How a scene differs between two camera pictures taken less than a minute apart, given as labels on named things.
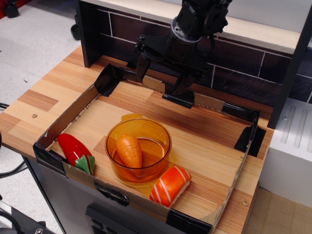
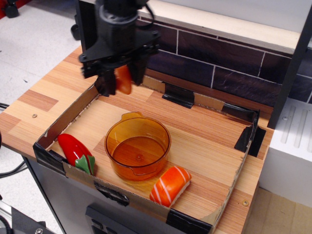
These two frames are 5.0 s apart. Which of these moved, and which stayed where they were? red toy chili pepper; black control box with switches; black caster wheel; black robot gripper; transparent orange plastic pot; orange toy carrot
Moved: orange toy carrot; black robot gripper
Stayed: black caster wheel; red toy chili pepper; transparent orange plastic pot; black control box with switches
